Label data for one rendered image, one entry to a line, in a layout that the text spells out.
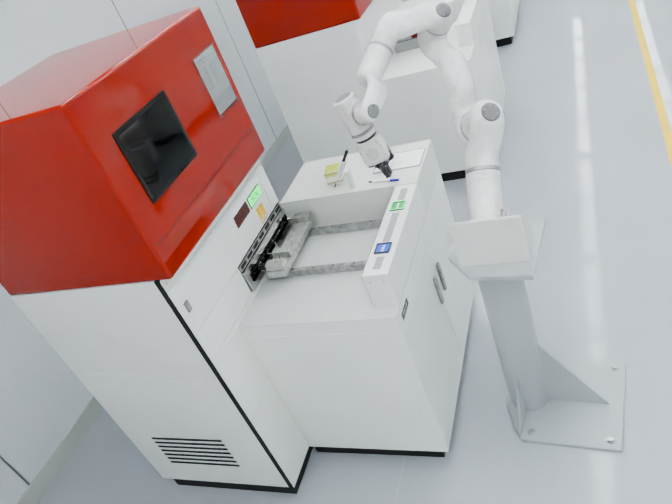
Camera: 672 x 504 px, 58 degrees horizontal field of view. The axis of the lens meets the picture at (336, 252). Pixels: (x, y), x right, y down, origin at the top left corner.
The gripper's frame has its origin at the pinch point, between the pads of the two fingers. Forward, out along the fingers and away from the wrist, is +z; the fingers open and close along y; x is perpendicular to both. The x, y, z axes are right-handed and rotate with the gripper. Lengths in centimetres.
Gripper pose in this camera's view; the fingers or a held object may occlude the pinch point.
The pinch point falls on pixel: (387, 171)
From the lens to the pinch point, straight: 222.4
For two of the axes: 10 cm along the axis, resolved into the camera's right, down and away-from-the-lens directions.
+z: 5.1, 7.4, 4.3
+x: 2.7, -6.2, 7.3
